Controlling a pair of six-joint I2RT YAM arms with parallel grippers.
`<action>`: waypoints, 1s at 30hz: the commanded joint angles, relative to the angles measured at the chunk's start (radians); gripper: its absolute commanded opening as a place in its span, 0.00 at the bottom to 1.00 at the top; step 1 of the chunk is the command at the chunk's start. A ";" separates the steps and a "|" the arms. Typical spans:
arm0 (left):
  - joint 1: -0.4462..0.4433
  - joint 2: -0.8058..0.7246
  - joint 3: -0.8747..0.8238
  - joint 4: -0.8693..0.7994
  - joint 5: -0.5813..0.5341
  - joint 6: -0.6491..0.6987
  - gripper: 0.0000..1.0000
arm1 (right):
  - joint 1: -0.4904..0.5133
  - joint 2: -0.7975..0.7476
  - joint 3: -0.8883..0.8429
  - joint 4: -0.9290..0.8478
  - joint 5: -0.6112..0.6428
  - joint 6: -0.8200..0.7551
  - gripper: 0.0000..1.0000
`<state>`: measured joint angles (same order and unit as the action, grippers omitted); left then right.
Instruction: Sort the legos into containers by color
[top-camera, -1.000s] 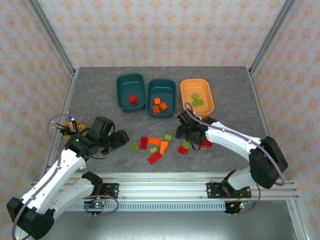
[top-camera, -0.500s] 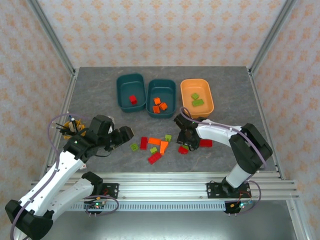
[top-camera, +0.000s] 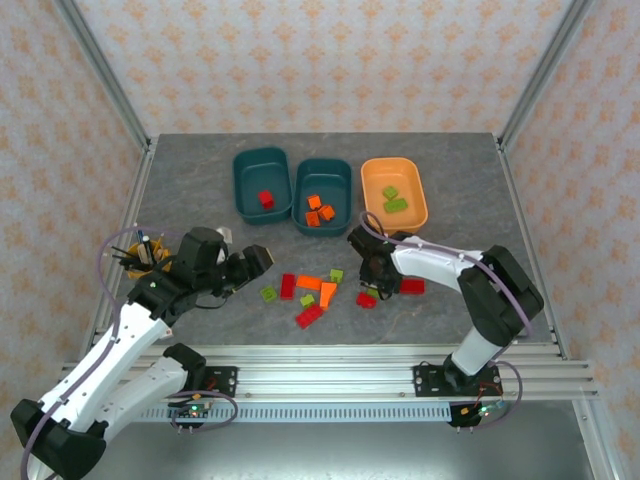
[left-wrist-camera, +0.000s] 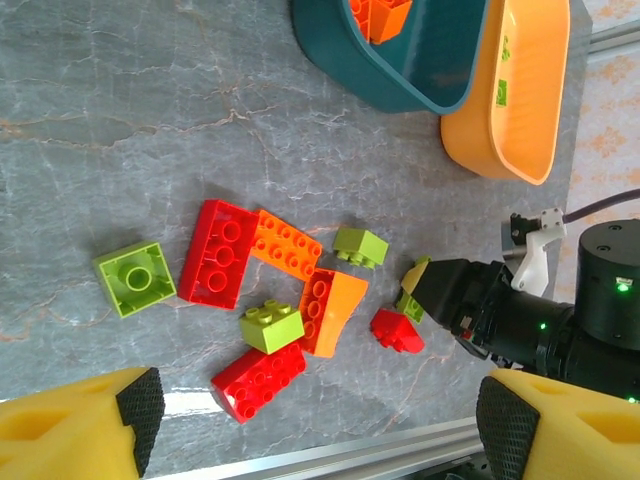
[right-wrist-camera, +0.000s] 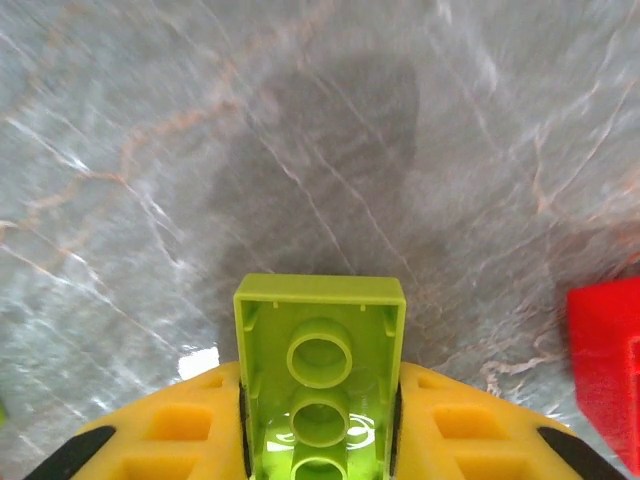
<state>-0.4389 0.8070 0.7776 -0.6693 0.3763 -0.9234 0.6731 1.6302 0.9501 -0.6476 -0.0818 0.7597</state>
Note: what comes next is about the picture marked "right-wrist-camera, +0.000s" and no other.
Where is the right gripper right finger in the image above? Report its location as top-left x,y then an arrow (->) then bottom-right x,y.
392,360 -> 629,480

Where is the large red lego brick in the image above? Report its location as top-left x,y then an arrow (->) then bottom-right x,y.
565,276 -> 640,476

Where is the long green lego brick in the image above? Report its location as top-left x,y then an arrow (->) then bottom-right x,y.
232,272 -> 407,480

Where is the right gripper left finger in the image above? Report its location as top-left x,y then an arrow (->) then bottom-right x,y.
22,360 -> 251,480

